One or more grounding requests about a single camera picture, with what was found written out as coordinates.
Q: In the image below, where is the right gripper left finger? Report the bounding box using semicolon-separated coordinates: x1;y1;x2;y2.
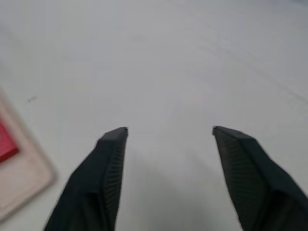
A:
43;127;129;231

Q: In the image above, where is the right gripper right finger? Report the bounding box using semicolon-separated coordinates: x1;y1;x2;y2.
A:
212;125;308;231

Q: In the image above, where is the wooden letter tray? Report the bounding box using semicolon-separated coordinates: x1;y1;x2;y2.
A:
0;86;57;218

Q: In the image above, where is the red letter tile r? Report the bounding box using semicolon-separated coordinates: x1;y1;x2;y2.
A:
0;120;20;163

